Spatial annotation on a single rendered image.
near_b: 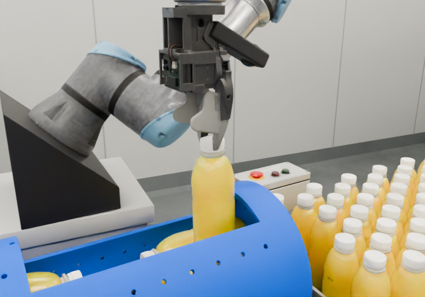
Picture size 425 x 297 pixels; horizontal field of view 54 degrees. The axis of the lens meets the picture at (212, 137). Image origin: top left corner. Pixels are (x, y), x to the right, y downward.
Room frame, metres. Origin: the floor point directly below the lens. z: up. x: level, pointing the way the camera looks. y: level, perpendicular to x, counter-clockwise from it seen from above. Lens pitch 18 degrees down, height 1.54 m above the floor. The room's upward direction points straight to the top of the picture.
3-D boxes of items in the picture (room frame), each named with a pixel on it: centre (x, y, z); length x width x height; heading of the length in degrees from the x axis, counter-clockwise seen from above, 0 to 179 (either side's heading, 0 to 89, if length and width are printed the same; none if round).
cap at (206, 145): (0.63, 0.00, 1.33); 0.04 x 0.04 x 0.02
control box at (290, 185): (1.07, -0.16, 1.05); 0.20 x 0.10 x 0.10; 121
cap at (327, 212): (0.85, -0.26, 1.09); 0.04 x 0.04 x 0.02
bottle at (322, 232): (0.85, -0.26, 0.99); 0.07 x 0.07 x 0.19
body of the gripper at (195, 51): (0.61, 0.02, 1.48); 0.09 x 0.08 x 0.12; 121
